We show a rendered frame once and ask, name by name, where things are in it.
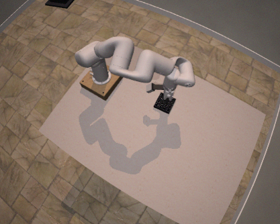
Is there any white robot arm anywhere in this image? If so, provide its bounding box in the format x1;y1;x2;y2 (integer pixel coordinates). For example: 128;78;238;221
75;36;195;93

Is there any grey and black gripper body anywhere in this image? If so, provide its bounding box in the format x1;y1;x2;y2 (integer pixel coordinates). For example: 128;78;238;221
164;89;174;101

